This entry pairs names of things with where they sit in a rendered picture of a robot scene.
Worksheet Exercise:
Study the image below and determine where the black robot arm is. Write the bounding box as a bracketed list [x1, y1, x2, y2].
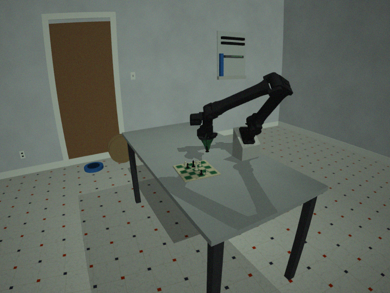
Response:
[190, 72, 293, 144]

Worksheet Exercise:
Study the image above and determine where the green and cream chessboard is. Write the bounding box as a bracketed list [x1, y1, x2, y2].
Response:
[173, 160, 221, 182]

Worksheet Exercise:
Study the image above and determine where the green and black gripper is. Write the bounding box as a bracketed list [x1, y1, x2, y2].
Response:
[201, 133, 217, 150]

